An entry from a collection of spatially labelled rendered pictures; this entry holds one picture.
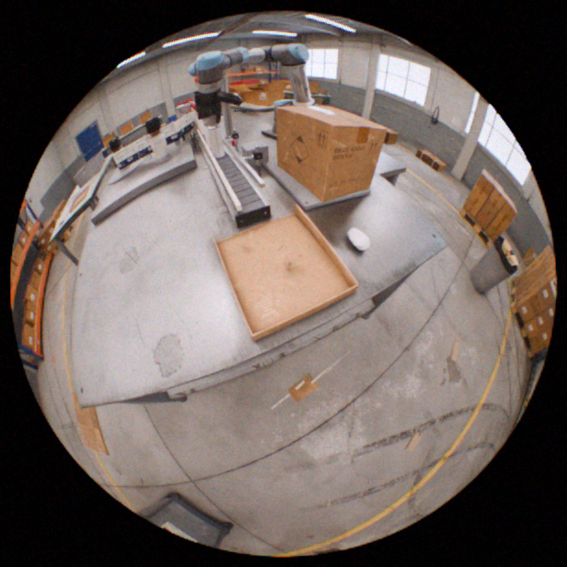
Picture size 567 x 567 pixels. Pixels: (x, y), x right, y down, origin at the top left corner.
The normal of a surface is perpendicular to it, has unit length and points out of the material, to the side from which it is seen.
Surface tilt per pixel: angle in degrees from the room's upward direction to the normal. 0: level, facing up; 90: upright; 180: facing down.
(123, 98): 90
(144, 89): 90
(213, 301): 0
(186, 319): 0
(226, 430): 0
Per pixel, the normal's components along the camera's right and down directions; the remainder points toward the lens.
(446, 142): -0.83, 0.50
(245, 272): 0.00, -0.47
